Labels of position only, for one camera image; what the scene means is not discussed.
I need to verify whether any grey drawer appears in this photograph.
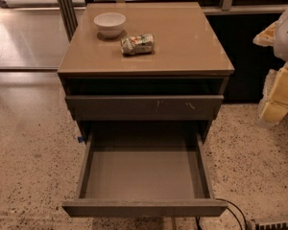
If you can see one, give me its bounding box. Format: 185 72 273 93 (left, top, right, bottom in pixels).
62 122 228 218
65 95 223 121

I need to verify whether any brown drawer cabinet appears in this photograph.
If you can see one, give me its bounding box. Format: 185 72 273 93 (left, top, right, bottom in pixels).
58 3 234 139

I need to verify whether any white bowl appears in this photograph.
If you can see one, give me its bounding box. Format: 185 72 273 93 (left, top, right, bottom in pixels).
93 12 126 38

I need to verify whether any crushed drink can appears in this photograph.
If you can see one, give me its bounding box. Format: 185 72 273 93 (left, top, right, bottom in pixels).
121 34 155 56

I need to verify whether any black cable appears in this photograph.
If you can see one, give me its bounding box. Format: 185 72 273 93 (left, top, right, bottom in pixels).
195 197 249 230

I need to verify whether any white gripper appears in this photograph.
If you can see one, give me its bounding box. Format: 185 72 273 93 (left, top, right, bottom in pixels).
258 62 288 126

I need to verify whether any blue tape piece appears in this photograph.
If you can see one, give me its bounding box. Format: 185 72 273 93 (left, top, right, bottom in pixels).
77 136 84 143

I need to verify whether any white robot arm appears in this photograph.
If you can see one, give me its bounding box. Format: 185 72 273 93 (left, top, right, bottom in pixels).
252 8 288 128

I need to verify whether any grey top drawer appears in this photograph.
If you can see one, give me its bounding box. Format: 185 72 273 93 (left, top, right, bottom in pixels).
65 95 223 121

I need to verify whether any white power strip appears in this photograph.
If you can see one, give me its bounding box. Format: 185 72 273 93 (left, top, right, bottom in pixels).
248 220 288 230

